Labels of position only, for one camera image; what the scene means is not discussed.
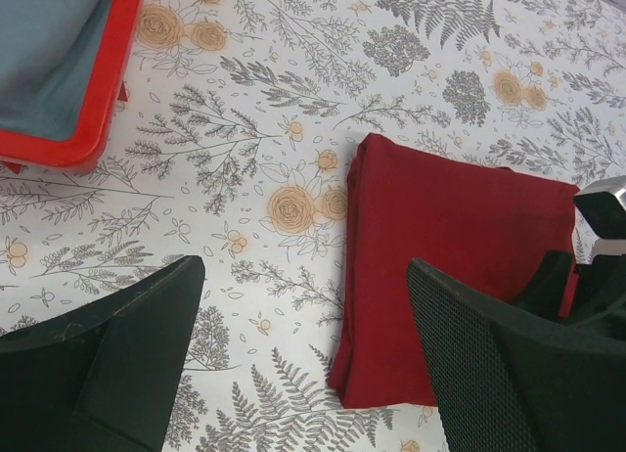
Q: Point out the floral patterned table mat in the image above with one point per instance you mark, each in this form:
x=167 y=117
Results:
x=242 y=119

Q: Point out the grey blue t shirt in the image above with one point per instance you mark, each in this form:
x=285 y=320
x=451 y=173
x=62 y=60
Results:
x=48 y=51

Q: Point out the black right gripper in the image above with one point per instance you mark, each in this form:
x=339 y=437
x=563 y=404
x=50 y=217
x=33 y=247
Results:
x=587 y=297

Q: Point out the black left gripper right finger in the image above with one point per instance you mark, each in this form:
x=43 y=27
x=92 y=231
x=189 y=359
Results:
x=507 y=380

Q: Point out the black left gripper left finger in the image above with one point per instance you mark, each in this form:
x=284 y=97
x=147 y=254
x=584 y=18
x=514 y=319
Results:
x=104 y=376

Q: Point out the red plastic bin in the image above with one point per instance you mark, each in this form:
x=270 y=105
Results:
x=83 y=148

